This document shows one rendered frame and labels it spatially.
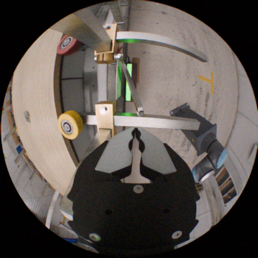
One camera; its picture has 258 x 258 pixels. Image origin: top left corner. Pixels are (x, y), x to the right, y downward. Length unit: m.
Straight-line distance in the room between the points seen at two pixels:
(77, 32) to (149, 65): 1.03
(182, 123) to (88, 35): 0.32
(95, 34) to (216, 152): 0.81
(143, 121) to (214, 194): 0.64
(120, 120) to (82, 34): 0.23
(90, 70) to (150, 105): 0.83
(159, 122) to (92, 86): 0.39
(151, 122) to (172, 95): 0.95
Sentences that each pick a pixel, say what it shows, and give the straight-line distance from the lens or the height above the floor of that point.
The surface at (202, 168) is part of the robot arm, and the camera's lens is 0.74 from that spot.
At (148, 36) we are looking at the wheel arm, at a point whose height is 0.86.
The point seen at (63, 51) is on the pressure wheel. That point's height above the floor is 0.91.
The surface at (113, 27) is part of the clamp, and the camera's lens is 0.29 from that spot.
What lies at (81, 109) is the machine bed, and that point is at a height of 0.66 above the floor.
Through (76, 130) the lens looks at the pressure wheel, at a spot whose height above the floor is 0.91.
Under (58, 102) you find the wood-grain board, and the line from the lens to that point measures 0.30.
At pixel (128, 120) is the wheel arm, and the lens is 0.26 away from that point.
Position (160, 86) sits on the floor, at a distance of 1.13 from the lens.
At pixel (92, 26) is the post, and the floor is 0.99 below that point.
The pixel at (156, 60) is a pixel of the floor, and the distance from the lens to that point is 1.17.
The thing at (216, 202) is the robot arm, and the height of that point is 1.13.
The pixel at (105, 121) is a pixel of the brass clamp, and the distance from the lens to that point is 0.26.
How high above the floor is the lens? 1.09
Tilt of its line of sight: 62 degrees down
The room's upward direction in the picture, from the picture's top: 175 degrees counter-clockwise
